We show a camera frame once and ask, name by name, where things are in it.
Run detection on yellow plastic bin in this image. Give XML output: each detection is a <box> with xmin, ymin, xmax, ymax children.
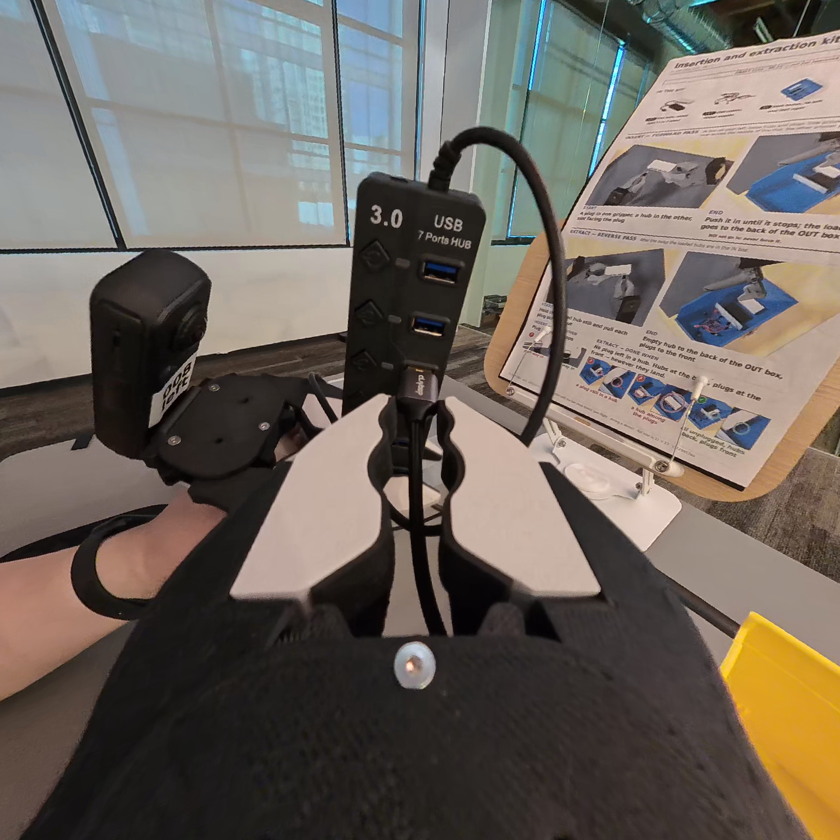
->
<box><xmin>720</xmin><ymin>610</ymin><xmax>840</xmax><ymax>840</ymax></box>

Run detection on large white framed window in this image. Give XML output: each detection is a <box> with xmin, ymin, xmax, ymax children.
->
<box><xmin>0</xmin><ymin>0</ymin><xmax>424</xmax><ymax>252</ymax></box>

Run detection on printed instruction sheet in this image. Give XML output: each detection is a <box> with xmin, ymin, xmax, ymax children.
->
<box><xmin>499</xmin><ymin>26</ymin><xmax>840</xmax><ymax>492</ymax></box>

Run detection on black usb cable metal plugs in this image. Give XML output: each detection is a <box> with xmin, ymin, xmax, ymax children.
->
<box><xmin>384</xmin><ymin>363</ymin><xmax>455</xmax><ymax>639</ymax></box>

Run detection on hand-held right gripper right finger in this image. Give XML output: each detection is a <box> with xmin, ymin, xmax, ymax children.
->
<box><xmin>436</xmin><ymin>395</ymin><xmax>602</xmax><ymax>636</ymax></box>

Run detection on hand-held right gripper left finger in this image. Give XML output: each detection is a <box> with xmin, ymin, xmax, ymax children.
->
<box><xmin>230</xmin><ymin>392</ymin><xmax>398</xmax><ymax>639</ymax></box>

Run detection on white document stand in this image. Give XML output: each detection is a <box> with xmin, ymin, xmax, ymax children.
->
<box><xmin>504</xmin><ymin>382</ymin><xmax>685</xmax><ymax>553</ymax></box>

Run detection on person's left hand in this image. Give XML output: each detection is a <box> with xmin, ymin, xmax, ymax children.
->
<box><xmin>0</xmin><ymin>492</ymin><xmax>229</xmax><ymax>702</ymax></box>

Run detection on thick black hub cable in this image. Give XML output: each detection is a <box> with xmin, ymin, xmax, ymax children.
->
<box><xmin>428</xmin><ymin>126</ymin><xmax>569</xmax><ymax>448</ymax></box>

